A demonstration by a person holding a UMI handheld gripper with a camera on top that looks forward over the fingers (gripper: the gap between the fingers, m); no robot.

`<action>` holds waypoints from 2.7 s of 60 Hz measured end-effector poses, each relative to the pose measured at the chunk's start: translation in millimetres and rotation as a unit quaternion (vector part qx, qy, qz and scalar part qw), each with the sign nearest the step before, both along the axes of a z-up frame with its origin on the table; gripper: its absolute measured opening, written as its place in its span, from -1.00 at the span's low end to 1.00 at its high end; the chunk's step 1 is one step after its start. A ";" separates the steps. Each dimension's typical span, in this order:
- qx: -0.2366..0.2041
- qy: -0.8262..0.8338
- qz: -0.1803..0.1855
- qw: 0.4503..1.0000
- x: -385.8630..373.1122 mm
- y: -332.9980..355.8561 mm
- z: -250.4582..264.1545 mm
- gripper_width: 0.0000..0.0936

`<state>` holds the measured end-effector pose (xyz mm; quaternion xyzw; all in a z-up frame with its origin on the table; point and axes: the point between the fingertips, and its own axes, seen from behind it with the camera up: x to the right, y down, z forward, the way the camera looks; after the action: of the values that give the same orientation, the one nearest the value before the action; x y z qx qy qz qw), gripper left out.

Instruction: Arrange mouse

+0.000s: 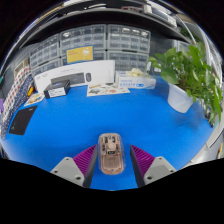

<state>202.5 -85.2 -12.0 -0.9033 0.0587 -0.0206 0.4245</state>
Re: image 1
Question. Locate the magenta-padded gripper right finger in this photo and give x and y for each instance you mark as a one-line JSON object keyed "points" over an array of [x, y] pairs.
{"points": [[160, 168]]}

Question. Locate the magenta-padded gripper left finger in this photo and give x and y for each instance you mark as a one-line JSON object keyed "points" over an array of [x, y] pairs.
{"points": [[68, 168]]}

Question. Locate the transparent pink computer mouse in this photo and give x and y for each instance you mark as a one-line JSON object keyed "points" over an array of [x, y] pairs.
{"points": [[111, 156]]}

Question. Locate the black mouse pad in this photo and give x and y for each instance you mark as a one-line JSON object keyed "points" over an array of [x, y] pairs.
{"points": [[22, 120]]}

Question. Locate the food sticker sheet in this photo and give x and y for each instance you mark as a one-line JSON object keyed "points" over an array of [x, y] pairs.
{"points": [[106, 90], [34, 99]]}

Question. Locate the small black box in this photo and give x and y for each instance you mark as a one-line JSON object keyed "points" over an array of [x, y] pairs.
{"points": [[56, 89]]}

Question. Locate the white and blue box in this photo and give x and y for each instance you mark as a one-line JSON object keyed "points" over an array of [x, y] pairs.
{"points": [[133, 81]]}

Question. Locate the red blue checkered cloth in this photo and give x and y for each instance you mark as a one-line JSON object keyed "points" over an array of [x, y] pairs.
{"points": [[18, 88]]}

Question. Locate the green plant in white pot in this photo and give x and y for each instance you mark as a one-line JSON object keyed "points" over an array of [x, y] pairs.
{"points": [[190, 73]]}

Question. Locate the long white keyboard box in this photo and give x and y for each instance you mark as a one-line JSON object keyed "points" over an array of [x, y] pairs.
{"points": [[96, 70]]}

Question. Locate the white woven basket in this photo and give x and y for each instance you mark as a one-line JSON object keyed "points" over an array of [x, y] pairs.
{"points": [[20, 68]]}

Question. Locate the yellow and blue box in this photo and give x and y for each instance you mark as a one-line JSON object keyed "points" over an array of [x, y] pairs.
{"points": [[80, 54]]}

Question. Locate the grey wall shelf unit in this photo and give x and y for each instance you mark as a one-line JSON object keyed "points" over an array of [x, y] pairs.
{"points": [[100, 15]]}

